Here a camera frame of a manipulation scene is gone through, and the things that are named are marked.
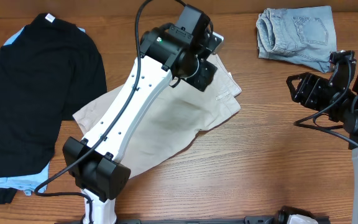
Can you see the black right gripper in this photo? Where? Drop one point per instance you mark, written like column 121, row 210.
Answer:
column 309, row 87

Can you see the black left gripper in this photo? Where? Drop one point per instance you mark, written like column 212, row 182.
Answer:
column 204, row 76

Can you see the beige cotton shorts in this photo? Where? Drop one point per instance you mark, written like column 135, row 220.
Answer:
column 177, row 115

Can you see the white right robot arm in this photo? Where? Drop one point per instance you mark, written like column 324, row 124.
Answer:
column 346, row 129

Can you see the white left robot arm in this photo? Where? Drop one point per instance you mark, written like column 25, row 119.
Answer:
column 170, row 51

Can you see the folded blue denim shorts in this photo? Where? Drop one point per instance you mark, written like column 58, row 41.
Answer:
column 304, row 36

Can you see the black t-shirt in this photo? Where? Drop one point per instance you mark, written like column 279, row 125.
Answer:
column 39, row 93

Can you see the light blue garment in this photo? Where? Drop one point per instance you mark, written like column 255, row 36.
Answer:
column 20, row 180

